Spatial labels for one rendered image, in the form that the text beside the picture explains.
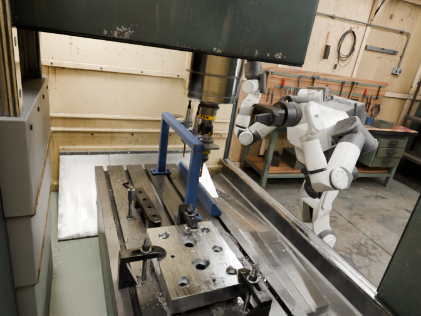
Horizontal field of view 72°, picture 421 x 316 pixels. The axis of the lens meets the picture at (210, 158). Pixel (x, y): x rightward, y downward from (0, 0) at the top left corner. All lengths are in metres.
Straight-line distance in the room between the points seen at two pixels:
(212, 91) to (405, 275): 0.89
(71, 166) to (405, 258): 1.63
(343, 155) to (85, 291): 1.11
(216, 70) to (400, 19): 4.55
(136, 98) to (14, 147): 1.32
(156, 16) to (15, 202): 0.43
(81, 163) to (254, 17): 1.38
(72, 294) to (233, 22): 1.10
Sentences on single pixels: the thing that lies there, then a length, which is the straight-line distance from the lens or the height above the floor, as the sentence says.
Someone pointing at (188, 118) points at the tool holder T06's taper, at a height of 1.25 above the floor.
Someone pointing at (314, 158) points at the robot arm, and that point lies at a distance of 1.09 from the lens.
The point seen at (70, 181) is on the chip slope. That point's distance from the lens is 1.77.
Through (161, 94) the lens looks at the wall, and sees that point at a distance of 1.86.
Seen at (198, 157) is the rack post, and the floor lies 1.17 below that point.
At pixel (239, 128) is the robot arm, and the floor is 1.18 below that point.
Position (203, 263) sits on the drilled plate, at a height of 0.98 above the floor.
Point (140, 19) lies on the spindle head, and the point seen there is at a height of 1.59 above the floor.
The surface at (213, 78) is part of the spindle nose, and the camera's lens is 0.76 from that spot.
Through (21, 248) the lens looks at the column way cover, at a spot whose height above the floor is 1.16.
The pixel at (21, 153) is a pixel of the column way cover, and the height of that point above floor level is 1.36.
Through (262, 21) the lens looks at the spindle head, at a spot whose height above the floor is 1.64.
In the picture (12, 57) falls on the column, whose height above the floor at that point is 1.51.
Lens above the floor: 1.57
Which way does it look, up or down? 21 degrees down
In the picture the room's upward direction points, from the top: 9 degrees clockwise
